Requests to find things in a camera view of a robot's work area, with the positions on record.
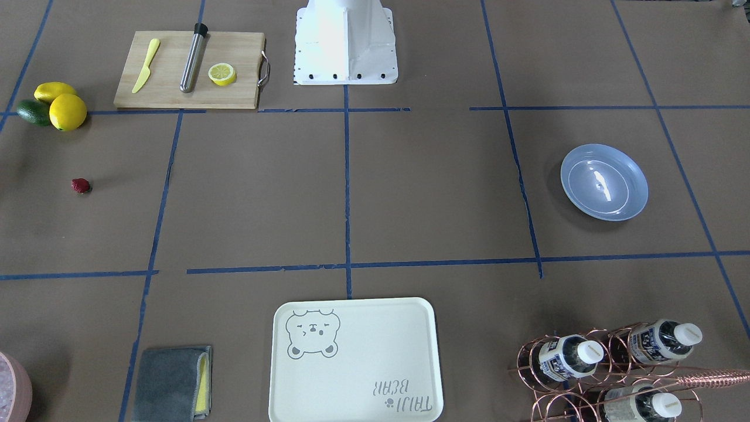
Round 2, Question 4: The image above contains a blue plate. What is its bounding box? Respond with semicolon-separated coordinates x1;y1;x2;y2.
560;144;649;222

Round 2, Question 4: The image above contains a red strawberry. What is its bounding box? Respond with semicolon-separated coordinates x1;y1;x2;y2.
70;178;92;195

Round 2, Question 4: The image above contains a cream bear tray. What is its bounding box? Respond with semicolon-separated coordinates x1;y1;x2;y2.
268;297;444;421

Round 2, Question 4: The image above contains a wooden cutting board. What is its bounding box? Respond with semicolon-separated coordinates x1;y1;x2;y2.
113;31;271;110

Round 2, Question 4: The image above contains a lemon half slice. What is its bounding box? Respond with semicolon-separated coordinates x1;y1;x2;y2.
208;63;237;86

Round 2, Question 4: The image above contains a steel muddler black cap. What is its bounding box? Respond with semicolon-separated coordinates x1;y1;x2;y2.
179;22;209;93

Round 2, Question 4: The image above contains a dark drink bottle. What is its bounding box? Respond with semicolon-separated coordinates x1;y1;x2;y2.
529;334;605;387
598;383;683;421
626;319;704;365

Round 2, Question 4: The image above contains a grey yellow cleaning cloth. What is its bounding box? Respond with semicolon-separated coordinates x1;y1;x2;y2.
131;345;213;421

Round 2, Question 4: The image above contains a yellow plastic knife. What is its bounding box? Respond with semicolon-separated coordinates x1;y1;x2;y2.
131;38;161;94

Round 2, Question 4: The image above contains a whole yellow lemon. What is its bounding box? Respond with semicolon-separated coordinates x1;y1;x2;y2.
49;93;88;131

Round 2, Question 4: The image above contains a green lime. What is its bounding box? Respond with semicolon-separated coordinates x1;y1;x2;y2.
16;99;52;127

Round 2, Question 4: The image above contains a copper bar spoon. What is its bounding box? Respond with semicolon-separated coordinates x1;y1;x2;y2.
589;368;750;392

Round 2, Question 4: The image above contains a pink bowl of ice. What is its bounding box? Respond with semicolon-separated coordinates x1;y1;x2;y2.
1;352;33;421

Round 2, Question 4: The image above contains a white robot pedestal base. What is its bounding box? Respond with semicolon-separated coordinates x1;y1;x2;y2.
293;1;399;86

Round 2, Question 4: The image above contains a copper wire bottle rack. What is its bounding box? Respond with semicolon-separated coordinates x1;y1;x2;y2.
513;320;700;421

